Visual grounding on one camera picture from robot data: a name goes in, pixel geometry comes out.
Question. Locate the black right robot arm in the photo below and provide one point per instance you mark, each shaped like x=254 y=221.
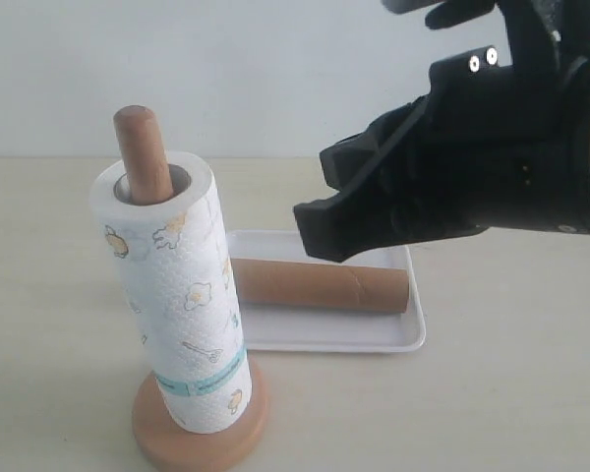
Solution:
x=487 y=146

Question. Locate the white rectangular plastic tray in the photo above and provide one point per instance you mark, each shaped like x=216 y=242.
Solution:
x=299 y=329

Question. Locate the wooden paper towel holder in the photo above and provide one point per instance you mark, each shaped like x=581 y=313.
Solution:
x=166 y=445

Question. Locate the brown cardboard tube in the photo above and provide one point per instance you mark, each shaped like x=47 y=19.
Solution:
x=338 y=287

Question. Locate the printed white paper towel roll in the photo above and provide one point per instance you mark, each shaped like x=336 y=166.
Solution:
x=174 y=266

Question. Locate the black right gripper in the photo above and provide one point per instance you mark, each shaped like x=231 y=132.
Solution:
x=488 y=146

